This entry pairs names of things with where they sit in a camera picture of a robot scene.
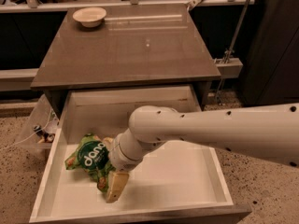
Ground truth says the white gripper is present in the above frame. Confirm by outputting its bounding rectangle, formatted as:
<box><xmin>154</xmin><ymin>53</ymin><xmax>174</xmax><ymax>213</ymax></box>
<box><xmin>102</xmin><ymin>137</ymin><xmax>142</xmax><ymax>203</ymax></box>

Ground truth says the green chip bag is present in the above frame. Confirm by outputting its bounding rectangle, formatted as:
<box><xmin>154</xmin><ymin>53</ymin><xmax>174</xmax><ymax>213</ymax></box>
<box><xmin>64</xmin><ymin>133</ymin><xmax>115</xmax><ymax>193</ymax></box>

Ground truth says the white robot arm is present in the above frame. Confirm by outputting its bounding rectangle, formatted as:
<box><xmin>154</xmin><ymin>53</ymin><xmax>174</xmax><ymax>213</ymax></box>
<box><xmin>106</xmin><ymin>104</ymin><xmax>299</xmax><ymax>203</ymax></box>

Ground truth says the open white drawer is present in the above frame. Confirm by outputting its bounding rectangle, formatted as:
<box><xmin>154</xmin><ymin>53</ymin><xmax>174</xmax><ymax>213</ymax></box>
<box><xmin>30</xmin><ymin>86</ymin><xmax>250</xmax><ymax>224</ymax></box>

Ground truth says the grey drawer cabinet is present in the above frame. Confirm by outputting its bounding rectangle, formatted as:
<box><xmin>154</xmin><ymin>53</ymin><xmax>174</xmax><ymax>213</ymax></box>
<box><xmin>31</xmin><ymin>5</ymin><xmax>220</xmax><ymax>113</ymax></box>

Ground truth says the clear plastic bin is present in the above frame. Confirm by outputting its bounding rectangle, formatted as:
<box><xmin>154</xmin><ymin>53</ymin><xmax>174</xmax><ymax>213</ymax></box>
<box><xmin>15</xmin><ymin>95</ymin><xmax>59</xmax><ymax>150</ymax></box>

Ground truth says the white ceramic bowl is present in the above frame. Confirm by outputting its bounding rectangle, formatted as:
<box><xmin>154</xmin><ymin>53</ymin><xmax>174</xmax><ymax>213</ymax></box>
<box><xmin>73</xmin><ymin>7</ymin><xmax>107</xmax><ymax>28</ymax></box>

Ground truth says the metal tripod pole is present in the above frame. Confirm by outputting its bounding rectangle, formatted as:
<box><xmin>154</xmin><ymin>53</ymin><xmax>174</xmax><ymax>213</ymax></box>
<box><xmin>215</xmin><ymin>0</ymin><xmax>250</xmax><ymax>105</ymax></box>

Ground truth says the white cable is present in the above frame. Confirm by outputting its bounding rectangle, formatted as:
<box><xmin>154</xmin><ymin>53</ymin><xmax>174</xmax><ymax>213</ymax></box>
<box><xmin>0</xmin><ymin>109</ymin><xmax>59</xmax><ymax>152</ymax></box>

